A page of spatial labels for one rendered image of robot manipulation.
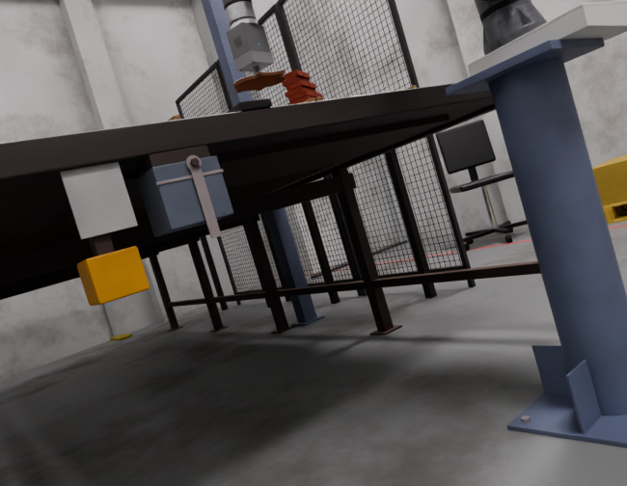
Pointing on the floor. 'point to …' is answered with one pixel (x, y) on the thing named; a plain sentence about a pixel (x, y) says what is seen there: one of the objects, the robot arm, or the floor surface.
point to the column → (566, 251)
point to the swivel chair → (474, 136)
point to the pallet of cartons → (618, 187)
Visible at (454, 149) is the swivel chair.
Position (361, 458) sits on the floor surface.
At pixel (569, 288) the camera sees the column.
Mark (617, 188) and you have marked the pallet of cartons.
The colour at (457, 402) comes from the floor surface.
